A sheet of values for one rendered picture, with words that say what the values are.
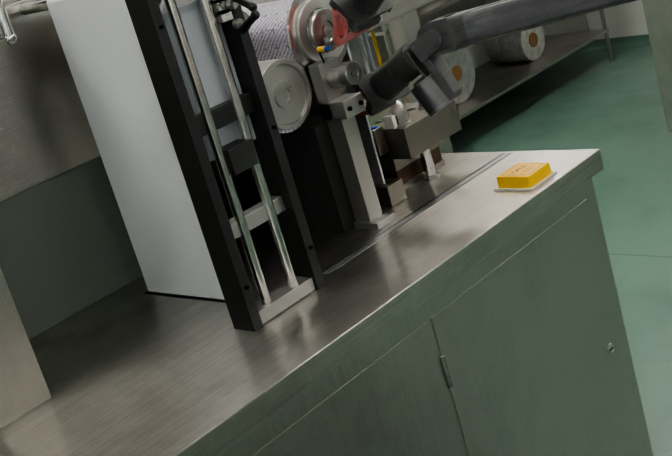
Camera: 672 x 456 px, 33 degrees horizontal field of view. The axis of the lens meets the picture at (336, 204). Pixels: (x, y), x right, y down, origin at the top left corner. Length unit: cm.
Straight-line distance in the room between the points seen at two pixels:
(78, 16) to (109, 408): 63
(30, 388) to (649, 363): 197
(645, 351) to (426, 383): 160
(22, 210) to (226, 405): 64
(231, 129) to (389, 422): 50
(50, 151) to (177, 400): 62
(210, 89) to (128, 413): 48
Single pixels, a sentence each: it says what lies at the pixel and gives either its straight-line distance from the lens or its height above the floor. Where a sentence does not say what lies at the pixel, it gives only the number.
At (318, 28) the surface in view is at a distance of 194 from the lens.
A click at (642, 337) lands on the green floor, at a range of 339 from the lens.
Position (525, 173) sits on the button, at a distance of 198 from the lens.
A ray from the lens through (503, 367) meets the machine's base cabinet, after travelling 193.
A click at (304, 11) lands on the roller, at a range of 194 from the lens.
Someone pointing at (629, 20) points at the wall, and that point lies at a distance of 695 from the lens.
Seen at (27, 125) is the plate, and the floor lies 124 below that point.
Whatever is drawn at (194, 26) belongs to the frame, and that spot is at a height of 135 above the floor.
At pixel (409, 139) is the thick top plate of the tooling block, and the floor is 101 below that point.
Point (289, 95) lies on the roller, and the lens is 191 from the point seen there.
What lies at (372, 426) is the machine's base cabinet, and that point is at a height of 73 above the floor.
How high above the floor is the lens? 152
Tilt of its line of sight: 17 degrees down
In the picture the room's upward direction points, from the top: 16 degrees counter-clockwise
